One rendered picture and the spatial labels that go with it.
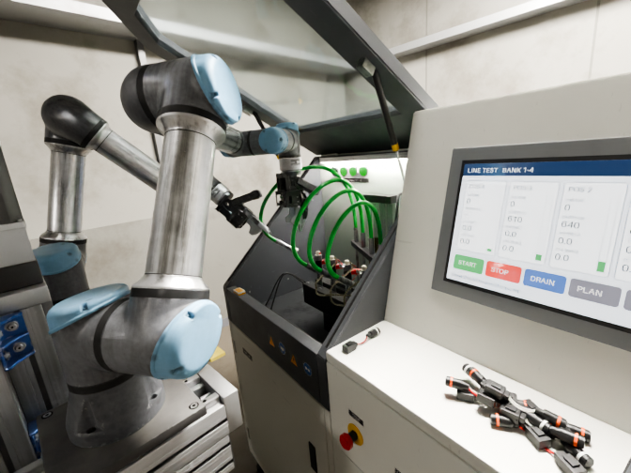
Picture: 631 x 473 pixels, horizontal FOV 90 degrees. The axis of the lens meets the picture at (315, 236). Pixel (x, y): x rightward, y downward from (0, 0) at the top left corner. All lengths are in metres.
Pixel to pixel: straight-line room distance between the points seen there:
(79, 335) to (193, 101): 0.40
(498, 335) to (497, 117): 0.47
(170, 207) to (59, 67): 2.16
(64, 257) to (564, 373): 1.17
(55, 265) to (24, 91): 1.66
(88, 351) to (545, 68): 3.13
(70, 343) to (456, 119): 0.88
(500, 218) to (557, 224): 0.10
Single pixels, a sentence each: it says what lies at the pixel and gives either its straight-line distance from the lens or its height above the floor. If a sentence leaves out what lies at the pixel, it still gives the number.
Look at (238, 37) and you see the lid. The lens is 1.04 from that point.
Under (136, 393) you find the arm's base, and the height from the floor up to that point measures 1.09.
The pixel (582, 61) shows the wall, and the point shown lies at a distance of 3.14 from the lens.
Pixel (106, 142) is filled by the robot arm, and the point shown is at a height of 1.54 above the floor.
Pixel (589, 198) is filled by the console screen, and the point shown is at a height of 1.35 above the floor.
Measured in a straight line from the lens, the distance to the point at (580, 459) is 0.69.
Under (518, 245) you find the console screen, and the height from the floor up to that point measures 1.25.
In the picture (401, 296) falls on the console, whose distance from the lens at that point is 0.92.
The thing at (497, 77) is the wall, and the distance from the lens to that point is 3.25.
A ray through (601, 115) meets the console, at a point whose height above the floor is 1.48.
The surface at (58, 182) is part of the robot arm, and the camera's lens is 1.20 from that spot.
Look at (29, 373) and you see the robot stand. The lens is 0.87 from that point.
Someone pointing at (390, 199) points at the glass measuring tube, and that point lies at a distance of 1.21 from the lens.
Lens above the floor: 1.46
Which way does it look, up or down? 14 degrees down
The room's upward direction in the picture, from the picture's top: 5 degrees counter-clockwise
